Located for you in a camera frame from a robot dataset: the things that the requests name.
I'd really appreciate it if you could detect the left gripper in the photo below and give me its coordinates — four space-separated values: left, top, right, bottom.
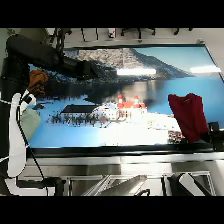
75 59 101 81

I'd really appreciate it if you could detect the red T-shirt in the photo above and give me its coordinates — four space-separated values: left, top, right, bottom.
167 93 210 145

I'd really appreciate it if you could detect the orange-brown garment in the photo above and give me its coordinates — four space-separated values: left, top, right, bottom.
27 68 50 98

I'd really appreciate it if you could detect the black chair base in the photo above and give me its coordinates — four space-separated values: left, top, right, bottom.
120 27 157 38

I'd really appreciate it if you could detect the pale green garment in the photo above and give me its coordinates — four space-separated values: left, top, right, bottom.
19 107 42 142

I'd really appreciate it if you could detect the silver frame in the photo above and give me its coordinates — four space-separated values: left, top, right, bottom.
19 146 224 197

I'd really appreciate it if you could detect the black cable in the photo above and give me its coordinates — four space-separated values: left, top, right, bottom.
15 98 50 196

